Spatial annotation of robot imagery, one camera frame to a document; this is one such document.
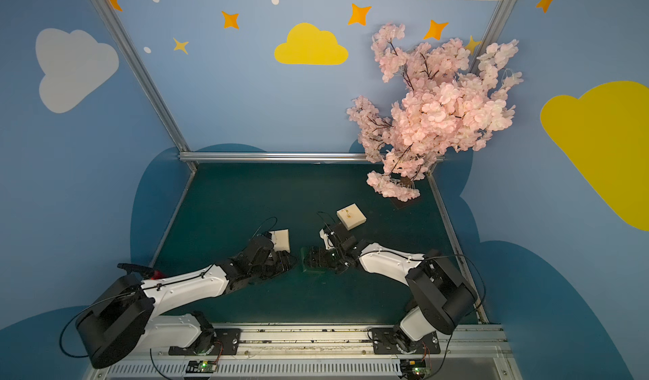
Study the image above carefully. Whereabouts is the green circuit board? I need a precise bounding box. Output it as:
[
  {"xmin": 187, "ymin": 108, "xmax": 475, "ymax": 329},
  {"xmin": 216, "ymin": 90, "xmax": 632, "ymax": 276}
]
[
  {"xmin": 186, "ymin": 361, "xmax": 218, "ymax": 374},
  {"xmin": 399, "ymin": 360, "xmax": 431, "ymax": 380}
]

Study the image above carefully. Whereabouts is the pink cherry blossom tree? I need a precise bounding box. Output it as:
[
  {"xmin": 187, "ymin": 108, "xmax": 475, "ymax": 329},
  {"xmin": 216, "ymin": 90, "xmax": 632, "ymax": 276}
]
[{"xmin": 346, "ymin": 24, "xmax": 523, "ymax": 202}]

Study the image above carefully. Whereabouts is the white lift-off lid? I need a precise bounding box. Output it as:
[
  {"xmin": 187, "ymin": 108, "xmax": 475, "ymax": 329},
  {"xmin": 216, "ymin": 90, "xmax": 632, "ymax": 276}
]
[{"xmin": 270, "ymin": 230, "xmax": 291, "ymax": 253}]

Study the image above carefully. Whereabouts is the cream flower print box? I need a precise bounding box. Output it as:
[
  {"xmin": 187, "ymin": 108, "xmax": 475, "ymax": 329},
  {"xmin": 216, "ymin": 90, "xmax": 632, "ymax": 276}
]
[{"xmin": 336, "ymin": 204, "xmax": 367, "ymax": 231}]

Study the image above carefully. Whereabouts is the aluminium frame post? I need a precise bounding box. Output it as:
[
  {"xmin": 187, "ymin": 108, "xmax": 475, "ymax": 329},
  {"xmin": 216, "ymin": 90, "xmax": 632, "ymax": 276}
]
[
  {"xmin": 469, "ymin": 0, "xmax": 517, "ymax": 74},
  {"xmin": 90, "ymin": 0, "xmax": 190, "ymax": 155}
]

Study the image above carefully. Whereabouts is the aluminium back frame rail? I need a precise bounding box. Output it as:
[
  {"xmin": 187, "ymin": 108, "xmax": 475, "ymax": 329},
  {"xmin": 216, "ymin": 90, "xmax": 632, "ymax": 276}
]
[{"xmin": 179, "ymin": 152, "xmax": 368, "ymax": 164}]

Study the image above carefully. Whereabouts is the front aluminium rail base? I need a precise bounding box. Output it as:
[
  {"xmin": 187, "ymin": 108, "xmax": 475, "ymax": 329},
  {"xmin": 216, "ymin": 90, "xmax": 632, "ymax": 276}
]
[{"xmin": 85, "ymin": 324, "xmax": 522, "ymax": 379}]

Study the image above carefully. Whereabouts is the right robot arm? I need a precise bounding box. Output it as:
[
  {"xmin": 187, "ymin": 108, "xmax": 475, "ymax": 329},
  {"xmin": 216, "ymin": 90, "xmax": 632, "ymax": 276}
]
[{"xmin": 304, "ymin": 229, "xmax": 478, "ymax": 355}]

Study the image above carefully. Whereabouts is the left green circuit board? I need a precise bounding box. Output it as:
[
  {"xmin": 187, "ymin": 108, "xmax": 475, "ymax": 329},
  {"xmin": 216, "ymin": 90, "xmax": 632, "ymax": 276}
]
[{"xmin": 186, "ymin": 361, "xmax": 218, "ymax": 374}]

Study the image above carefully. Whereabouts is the aluminium right frame post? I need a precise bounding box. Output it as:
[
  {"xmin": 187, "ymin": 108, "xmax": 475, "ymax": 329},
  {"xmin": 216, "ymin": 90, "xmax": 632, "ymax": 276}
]
[{"xmin": 469, "ymin": 0, "xmax": 517, "ymax": 74}]

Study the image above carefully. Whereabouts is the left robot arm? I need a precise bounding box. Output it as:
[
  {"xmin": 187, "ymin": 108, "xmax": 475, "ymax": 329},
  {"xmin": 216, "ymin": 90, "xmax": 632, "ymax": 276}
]
[{"xmin": 75, "ymin": 234, "xmax": 297, "ymax": 369}]

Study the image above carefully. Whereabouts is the green jewelry box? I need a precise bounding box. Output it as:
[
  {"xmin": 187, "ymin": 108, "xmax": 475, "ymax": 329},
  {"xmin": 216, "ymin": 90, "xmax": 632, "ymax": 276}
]
[{"xmin": 301, "ymin": 246, "xmax": 329, "ymax": 274}]

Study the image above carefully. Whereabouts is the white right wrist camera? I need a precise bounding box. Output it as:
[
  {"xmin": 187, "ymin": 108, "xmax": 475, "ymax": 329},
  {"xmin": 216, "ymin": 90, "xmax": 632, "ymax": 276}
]
[{"xmin": 319, "ymin": 230, "xmax": 335, "ymax": 251}]

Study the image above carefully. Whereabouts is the right green circuit board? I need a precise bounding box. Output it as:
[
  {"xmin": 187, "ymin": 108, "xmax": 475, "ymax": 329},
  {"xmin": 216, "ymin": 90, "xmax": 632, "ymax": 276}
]
[{"xmin": 399, "ymin": 360, "xmax": 431, "ymax": 380}]

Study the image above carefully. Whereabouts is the aluminium left frame post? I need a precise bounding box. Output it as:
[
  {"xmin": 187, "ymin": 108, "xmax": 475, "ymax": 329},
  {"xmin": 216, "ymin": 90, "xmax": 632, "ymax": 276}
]
[{"xmin": 90, "ymin": 0, "xmax": 190, "ymax": 155}]

